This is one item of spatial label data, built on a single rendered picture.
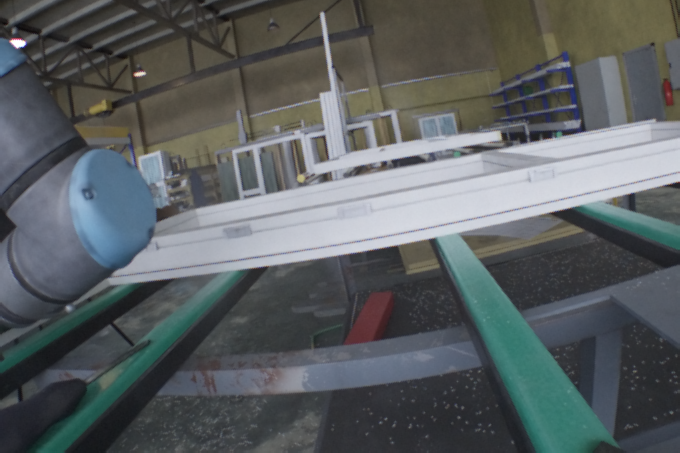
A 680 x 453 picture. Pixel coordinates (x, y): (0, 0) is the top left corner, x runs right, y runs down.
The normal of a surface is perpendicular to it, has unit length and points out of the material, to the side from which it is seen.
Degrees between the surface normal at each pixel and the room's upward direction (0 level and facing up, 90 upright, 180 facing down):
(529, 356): 0
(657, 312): 0
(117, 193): 75
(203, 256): 90
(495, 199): 90
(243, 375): 90
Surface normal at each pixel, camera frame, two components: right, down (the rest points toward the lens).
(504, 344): -0.19, -0.97
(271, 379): -0.06, 0.14
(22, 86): 0.86, -0.43
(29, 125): 0.80, -0.26
